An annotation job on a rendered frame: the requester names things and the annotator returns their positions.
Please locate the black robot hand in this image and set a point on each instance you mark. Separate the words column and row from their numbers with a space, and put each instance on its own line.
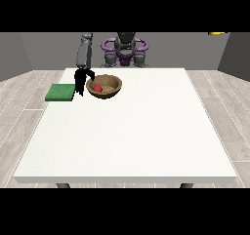
column 79, row 79

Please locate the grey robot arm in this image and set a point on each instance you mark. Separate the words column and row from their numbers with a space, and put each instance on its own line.
column 84, row 52

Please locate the small red ball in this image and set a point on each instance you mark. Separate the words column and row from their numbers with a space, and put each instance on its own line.
column 98, row 88

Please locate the green square pad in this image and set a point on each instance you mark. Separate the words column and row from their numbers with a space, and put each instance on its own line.
column 60, row 92

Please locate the brown wooden bowl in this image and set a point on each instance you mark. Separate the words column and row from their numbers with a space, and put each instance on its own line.
column 110, row 91

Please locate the yellow cup with melon print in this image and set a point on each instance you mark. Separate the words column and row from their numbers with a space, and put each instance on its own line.
column 216, row 33

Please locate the grey robot trunk purple rings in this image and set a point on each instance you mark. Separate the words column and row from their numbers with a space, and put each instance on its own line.
column 125, row 50

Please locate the dark table leg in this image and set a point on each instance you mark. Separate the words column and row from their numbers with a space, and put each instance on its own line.
column 187, row 185
column 63, row 185

